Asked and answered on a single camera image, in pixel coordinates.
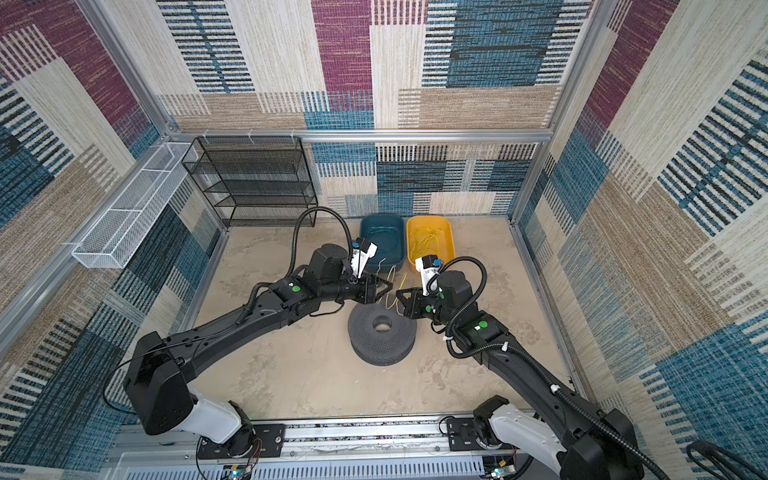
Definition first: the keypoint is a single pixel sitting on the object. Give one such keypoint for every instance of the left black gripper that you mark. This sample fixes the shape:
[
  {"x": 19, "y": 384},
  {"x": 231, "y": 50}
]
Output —
[{"x": 368, "y": 284}]

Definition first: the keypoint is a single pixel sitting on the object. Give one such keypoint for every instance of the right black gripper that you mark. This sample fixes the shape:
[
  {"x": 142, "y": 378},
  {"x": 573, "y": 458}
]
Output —
[{"x": 412, "y": 306}]

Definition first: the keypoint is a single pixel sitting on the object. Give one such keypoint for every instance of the dark grey spool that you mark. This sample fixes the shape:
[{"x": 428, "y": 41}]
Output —
[{"x": 380, "y": 336}]

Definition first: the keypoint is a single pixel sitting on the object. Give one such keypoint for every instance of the teal plastic bin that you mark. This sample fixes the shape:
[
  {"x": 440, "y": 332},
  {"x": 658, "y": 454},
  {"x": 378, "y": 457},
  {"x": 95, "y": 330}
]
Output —
[{"x": 387, "y": 231}]

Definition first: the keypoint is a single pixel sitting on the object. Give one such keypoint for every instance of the yellow plastic bin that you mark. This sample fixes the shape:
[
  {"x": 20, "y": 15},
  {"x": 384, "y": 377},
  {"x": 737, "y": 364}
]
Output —
[{"x": 429, "y": 234}]

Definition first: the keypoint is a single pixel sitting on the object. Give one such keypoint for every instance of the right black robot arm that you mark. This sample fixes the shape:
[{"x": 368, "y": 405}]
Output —
[{"x": 572, "y": 436}]

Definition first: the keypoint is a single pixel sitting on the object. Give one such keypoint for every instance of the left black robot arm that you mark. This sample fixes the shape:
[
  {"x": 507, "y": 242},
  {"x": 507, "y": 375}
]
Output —
[{"x": 161, "y": 368}]

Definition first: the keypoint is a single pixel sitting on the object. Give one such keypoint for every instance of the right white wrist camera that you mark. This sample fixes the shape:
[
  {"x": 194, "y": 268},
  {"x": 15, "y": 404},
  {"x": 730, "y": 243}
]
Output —
[{"x": 429, "y": 268}]

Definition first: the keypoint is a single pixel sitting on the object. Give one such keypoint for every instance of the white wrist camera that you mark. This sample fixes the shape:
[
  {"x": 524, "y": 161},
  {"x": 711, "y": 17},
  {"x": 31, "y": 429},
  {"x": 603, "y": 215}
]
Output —
[
  {"x": 429, "y": 268},
  {"x": 362, "y": 251}
]

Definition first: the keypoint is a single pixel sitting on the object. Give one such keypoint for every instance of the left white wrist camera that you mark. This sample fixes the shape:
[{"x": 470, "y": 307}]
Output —
[{"x": 362, "y": 251}]

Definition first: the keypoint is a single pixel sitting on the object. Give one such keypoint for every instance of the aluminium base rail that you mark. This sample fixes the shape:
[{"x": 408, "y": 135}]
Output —
[{"x": 385, "y": 447}]

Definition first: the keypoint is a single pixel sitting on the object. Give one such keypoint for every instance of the black wire shelf rack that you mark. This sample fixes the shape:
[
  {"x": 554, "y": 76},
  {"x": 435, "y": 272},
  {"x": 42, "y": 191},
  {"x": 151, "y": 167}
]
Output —
[{"x": 252, "y": 181}]

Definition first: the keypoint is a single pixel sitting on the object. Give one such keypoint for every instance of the white mesh wall basket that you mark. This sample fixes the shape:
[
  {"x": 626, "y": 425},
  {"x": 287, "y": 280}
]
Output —
[{"x": 117, "y": 234}]

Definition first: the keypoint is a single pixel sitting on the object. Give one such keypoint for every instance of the black cable loop corner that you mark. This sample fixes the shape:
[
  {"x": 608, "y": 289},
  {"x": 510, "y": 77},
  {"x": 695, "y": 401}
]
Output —
[{"x": 721, "y": 463}]

